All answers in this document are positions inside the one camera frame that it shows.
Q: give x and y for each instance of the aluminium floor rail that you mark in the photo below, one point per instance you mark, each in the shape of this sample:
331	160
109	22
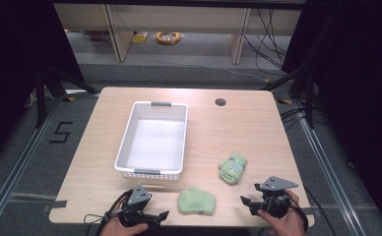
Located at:
327	170
18	167

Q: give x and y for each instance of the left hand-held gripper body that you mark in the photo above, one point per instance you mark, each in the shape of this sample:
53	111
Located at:
136	200

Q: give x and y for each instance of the person's right hand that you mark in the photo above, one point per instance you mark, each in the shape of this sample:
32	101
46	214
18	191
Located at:
289	226

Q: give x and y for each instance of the green mitten with face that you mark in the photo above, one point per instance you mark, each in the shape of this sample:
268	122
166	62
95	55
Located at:
232	168

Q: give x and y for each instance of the black metal stand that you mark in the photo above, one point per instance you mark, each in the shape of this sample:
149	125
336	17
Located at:
309	98
40	98

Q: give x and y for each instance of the plain green mitten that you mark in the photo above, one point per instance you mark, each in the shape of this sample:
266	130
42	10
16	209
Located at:
195	201

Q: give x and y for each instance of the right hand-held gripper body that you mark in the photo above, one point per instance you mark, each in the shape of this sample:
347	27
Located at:
274	196

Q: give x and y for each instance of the person's left hand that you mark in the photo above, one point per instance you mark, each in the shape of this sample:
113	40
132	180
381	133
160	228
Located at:
116	229

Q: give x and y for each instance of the yellow packet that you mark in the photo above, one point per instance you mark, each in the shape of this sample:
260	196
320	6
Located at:
140	38

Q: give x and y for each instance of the white plastic basket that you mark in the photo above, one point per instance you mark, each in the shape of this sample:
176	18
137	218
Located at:
154	144

